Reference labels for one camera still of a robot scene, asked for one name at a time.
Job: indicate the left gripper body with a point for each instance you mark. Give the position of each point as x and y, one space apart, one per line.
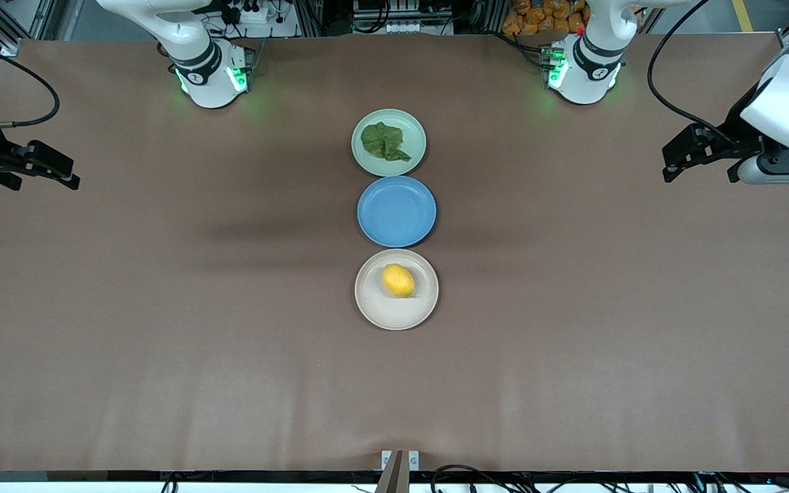
733 139

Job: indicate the green lettuce leaf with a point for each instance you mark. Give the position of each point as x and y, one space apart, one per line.
382 140

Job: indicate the yellow lemon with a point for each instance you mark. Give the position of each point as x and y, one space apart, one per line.
398 281

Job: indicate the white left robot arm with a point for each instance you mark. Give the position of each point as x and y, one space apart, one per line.
590 68

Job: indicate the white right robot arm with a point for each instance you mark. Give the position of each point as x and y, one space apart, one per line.
206 68

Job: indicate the bag of orange fruit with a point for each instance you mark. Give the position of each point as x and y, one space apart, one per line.
538 17

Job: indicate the white power strip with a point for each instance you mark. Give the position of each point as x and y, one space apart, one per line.
254 14

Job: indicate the light green plate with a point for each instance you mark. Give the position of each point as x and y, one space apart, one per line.
409 127

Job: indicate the blue plate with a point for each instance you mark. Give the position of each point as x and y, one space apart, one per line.
396 212

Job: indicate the beige plate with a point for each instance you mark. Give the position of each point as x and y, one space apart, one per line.
387 311

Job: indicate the white table edge bracket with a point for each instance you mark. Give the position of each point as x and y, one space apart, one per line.
386 460

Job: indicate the brown post at table edge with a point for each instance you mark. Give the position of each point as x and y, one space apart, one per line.
392 479

